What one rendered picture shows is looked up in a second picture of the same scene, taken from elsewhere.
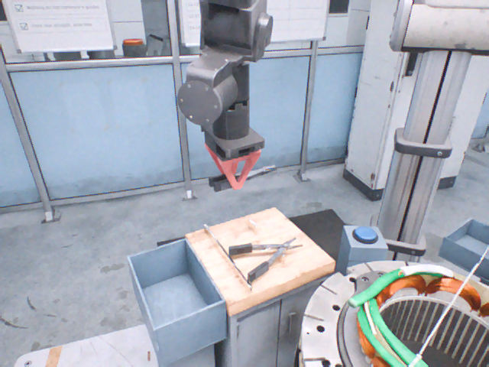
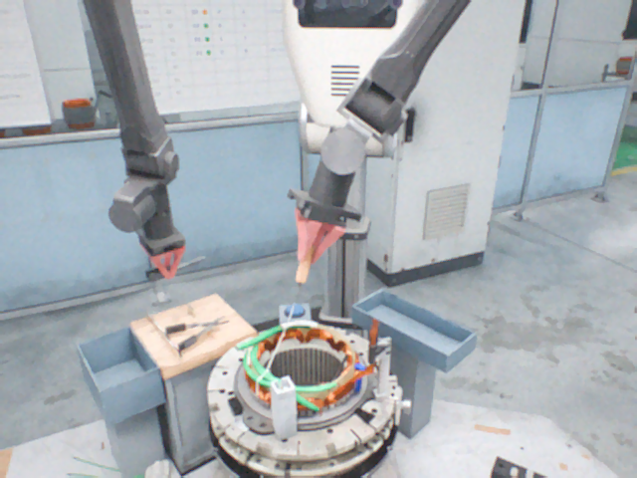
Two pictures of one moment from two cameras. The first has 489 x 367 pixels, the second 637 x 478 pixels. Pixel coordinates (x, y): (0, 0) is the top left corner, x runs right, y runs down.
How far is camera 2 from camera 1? 0.49 m
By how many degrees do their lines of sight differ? 8
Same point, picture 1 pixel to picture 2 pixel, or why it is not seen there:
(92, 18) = (21, 89)
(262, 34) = (169, 167)
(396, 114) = (401, 184)
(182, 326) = (123, 388)
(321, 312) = (228, 362)
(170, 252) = (115, 340)
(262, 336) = (200, 401)
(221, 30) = (138, 164)
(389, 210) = (329, 290)
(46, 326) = not seen: outside the picture
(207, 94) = (128, 212)
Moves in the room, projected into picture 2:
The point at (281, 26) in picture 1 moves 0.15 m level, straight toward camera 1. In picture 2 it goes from (261, 89) to (259, 93)
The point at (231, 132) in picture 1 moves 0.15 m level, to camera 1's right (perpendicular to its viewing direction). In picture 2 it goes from (156, 234) to (238, 229)
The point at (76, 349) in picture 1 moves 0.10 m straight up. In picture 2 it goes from (28, 449) to (16, 414)
